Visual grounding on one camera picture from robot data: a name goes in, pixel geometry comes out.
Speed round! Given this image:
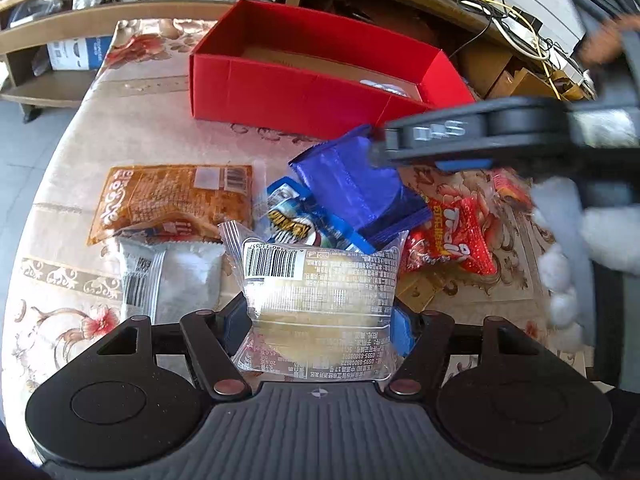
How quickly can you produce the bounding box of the orange snack packet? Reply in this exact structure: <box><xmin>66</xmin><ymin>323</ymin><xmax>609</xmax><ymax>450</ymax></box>
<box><xmin>87</xmin><ymin>164</ymin><xmax>254</xmax><ymax>247</ymax></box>

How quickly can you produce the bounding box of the small red snack packet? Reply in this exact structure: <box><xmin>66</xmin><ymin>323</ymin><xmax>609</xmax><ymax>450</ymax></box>
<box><xmin>490</xmin><ymin>169</ymin><xmax>534</xmax><ymax>209</ymax></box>

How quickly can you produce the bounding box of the blue printed snack packet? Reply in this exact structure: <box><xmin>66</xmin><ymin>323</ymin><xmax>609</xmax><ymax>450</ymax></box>
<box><xmin>265</xmin><ymin>176</ymin><xmax>377</xmax><ymax>256</ymax></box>

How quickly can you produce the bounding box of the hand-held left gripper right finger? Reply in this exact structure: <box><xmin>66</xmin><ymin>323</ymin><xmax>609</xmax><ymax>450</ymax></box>
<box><xmin>385</xmin><ymin>307</ymin><xmax>524</xmax><ymax>402</ymax></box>

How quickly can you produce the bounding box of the person's right hand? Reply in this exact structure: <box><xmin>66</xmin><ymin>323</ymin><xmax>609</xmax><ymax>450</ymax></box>
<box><xmin>582</xmin><ymin>18</ymin><xmax>634</xmax><ymax>64</ymax></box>

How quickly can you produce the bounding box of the red cardboard box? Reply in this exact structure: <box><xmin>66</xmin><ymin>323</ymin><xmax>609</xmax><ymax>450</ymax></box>
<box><xmin>188</xmin><ymin>0</ymin><xmax>476</xmax><ymax>142</ymax></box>

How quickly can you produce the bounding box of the brown cardboard box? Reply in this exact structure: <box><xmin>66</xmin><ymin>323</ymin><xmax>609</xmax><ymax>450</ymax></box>
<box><xmin>457</xmin><ymin>42</ymin><xmax>596</xmax><ymax>103</ymax></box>

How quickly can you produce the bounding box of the red glittery snack packet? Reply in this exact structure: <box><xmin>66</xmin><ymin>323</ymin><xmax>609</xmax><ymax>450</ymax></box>
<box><xmin>400</xmin><ymin>197</ymin><xmax>499</xmax><ymax>277</ymax></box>

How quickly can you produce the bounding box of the silver grey snack packet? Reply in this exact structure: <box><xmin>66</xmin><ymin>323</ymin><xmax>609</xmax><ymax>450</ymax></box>
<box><xmin>117</xmin><ymin>237</ymin><xmax>225</xmax><ymax>325</ymax></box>

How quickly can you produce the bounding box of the blue purple snack packet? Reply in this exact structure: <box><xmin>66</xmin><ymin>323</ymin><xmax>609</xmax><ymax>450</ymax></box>
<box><xmin>289</xmin><ymin>125</ymin><xmax>434</xmax><ymax>247</ymax></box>

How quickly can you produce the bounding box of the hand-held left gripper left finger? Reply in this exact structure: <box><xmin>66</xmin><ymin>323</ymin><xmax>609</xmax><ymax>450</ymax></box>
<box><xmin>97</xmin><ymin>304</ymin><xmax>253</xmax><ymax>402</ymax></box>

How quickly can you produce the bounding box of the clear snack packet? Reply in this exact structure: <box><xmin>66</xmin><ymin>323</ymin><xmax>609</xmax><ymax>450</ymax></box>
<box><xmin>220</xmin><ymin>220</ymin><xmax>404</xmax><ymax>387</ymax></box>

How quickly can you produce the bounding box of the wooden TV stand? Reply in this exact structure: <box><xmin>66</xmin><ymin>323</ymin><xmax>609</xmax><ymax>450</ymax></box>
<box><xmin>0</xmin><ymin>0</ymin><xmax>601</xmax><ymax>122</ymax></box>

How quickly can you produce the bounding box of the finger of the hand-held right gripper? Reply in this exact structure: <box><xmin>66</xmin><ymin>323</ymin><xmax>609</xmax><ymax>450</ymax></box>
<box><xmin>367</xmin><ymin>136</ymin><xmax>501</xmax><ymax>172</ymax></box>
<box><xmin>384</xmin><ymin>104</ymin><xmax>493</xmax><ymax>154</ymax></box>

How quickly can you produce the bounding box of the yellow cable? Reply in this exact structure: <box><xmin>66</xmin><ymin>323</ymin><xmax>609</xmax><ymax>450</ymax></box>
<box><xmin>425</xmin><ymin>0</ymin><xmax>568</xmax><ymax>102</ymax></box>

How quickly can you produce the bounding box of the blue and white carton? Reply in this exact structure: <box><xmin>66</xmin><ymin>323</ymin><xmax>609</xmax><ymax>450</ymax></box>
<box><xmin>47</xmin><ymin>36</ymin><xmax>114</xmax><ymax>72</ymax></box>

